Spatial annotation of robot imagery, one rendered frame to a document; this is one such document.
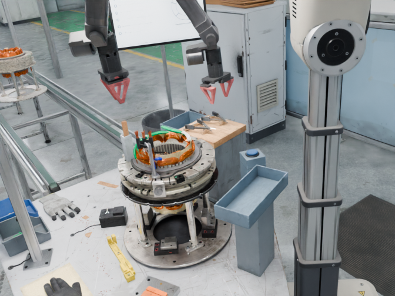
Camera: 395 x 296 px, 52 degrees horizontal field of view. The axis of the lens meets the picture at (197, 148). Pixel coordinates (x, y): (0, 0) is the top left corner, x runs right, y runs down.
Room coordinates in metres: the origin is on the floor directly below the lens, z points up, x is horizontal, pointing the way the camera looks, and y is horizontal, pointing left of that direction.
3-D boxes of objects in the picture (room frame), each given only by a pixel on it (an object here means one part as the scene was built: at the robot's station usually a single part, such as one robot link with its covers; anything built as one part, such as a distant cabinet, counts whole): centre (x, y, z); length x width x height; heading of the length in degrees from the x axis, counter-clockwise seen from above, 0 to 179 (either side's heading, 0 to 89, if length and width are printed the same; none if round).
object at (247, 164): (1.24, -0.19, 0.91); 0.07 x 0.07 x 0.25; 12
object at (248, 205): (0.97, -0.15, 0.92); 0.25 x 0.11 x 0.28; 142
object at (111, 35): (1.18, 0.23, 1.48); 0.07 x 0.06 x 0.07; 84
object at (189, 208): (1.06, 0.05, 0.91); 0.02 x 0.02 x 0.21
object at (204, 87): (1.45, -0.08, 1.20); 0.07 x 0.07 x 0.09; 43
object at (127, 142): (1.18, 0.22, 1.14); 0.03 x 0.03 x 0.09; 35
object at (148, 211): (1.21, 0.22, 0.85); 0.06 x 0.04 x 0.05; 167
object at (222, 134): (1.43, -0.06, 1.05); 0.20 x 0.19 x 0.02; 43
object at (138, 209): (1.11, 0.22, 0.91); 0.02 x 0.02 x 0.21
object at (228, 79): (1.49, -0.12, 1.21); 0.07 x 0.07 x 0.09; 43
